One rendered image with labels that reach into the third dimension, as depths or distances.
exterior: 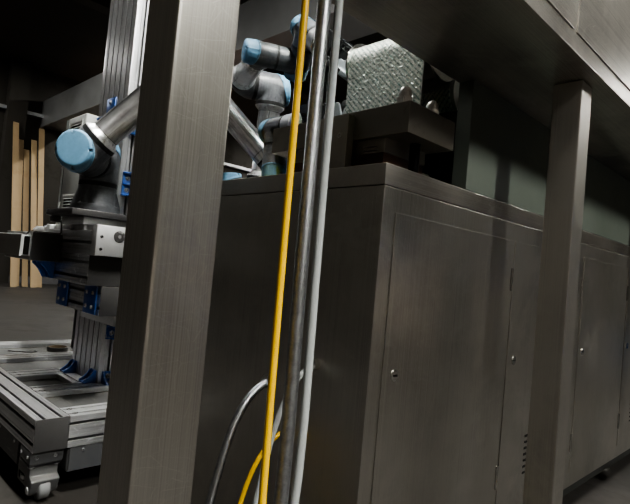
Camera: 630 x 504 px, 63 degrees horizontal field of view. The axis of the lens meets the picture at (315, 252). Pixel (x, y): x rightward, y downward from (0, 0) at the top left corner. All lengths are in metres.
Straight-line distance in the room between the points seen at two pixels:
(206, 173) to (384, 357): 0.58
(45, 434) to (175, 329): 1.22
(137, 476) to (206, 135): 0.28
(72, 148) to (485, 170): 1.13
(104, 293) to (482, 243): 1.08
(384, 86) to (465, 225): 0.41
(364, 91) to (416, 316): 0.63
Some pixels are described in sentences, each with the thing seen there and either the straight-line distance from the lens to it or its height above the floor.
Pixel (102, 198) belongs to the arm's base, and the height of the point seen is 0.86.
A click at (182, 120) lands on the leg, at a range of 0.45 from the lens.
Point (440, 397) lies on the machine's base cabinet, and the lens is 1.12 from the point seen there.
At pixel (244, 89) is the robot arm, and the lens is 2.03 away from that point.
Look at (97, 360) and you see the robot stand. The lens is 2.03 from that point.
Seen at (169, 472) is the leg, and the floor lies 0.52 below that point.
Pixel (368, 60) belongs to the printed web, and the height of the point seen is 1.24.
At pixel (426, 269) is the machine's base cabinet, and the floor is 0.72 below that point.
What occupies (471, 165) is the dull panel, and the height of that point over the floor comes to 0.95.
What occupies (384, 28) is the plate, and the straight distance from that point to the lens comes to 1.01.
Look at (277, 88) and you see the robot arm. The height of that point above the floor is 1.39.
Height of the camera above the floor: 0.70
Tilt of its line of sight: 2 degrees up
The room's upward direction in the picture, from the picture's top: 5 degrees clockwise
